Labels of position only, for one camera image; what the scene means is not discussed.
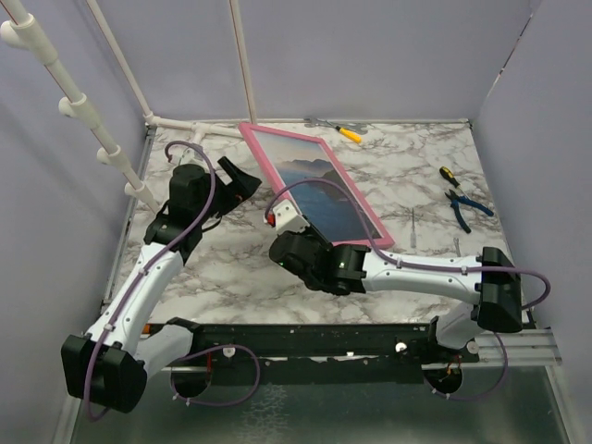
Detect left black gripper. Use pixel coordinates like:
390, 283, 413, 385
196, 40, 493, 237
196, 156, 262, 224

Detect pink picture frame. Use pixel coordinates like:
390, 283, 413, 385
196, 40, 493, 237
239, 123, 395, 248

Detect clear tester screwdriver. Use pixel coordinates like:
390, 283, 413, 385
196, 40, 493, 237
410, 208, 417, 249

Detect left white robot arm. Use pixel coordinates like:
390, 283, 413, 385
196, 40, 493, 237
61, 157, 261, 413

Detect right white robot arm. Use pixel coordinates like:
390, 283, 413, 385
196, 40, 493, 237
269, 228, 523, 362

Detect silver wrench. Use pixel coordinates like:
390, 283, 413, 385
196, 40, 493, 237
303, 117, 368, 135

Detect black yellow screwdriver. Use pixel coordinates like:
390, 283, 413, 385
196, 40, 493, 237
438, 166, 461, 189

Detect white pvc pipe rack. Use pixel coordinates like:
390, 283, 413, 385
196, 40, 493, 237
0, 0, 263, 224

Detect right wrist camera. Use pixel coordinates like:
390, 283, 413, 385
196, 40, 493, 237
265, 199, 309, 235

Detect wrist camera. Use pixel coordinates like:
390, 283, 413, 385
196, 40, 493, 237
172, 148, 203, 166
265, 199, 309, 235

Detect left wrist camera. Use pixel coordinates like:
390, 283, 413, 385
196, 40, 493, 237
172, 148, 203, 166

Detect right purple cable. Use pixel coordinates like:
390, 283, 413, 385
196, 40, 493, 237
265, 179, 551, 402

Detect purple cable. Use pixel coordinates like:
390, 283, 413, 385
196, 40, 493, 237
85, 142, 261, 422
265, 179, 551, 402

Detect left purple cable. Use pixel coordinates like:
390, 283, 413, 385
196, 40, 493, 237
85, 142, 261, 422

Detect yellow handled screwdriver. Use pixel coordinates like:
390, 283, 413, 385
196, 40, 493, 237
335, 126, 362, 143

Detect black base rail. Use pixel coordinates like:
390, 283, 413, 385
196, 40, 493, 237
174, 324, 478, 386

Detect blue handled pliers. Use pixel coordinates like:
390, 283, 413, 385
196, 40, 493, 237
444, 188, 495, 234

